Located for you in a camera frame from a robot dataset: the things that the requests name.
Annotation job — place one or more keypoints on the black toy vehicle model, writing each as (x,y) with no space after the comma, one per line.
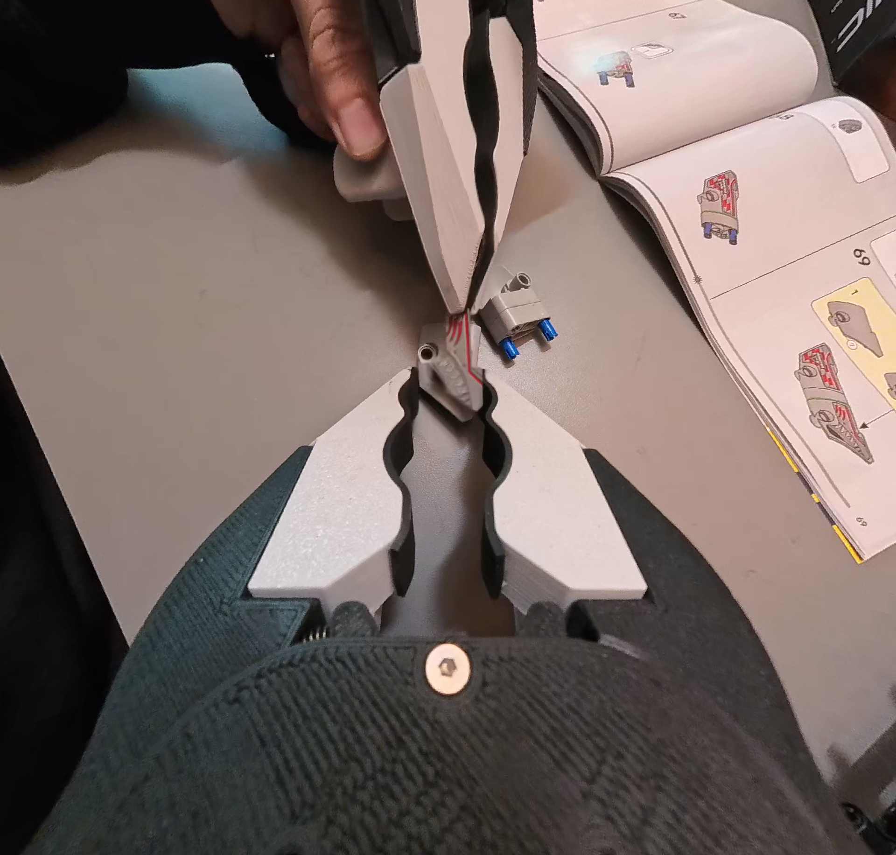
(875,827)

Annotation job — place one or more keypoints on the person's left forearm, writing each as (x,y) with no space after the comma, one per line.
(84,29)

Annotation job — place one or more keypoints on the person's left hand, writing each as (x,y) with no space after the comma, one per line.
(329,50)

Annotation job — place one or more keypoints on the grey brick assembly blue pins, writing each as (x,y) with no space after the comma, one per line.
(518,305)

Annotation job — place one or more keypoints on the black toy set box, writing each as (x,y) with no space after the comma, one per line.
(854,15)

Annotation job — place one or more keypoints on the grey desk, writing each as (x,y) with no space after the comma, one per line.
(175,295)

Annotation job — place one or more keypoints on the grey curved toy panel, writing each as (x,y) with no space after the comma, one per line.
(455,379)

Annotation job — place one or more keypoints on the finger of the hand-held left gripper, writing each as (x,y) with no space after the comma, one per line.
(437,155)
(509,134)

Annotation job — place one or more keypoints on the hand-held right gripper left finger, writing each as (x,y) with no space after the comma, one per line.
(329,519)

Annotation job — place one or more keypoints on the black printed sweatshirt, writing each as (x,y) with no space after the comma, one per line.
(49,659)

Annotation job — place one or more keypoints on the open building instruction booklet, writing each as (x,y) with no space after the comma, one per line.
(770,204)

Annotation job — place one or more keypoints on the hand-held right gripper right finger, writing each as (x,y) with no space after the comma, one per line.
(567,519)

